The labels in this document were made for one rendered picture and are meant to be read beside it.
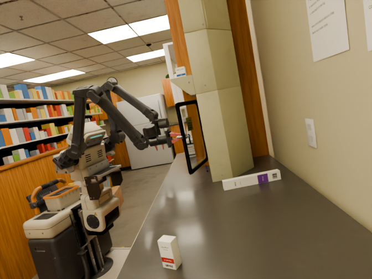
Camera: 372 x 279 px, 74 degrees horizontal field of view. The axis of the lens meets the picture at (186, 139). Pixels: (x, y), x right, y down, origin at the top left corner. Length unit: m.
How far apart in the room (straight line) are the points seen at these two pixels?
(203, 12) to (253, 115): 0.71
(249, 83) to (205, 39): 0.51
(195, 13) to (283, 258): 1.10
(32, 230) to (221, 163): 1.34
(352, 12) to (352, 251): 0.59
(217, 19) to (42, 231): 1.68
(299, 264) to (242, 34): 1.35
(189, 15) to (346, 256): 1.13
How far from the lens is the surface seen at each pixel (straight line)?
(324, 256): 0.74
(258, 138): 1.70
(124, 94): 1.83
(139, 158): 6.51
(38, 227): 1.96
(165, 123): 1.70
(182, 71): 1.36
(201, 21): 1.34
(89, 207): 1.83
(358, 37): 0.78
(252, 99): 1.67
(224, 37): 1.40
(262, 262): 0.72
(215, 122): 1.27
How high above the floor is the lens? 1.36
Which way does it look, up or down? 8 degrees down
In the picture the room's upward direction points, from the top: 11 degrees counter-clockwise
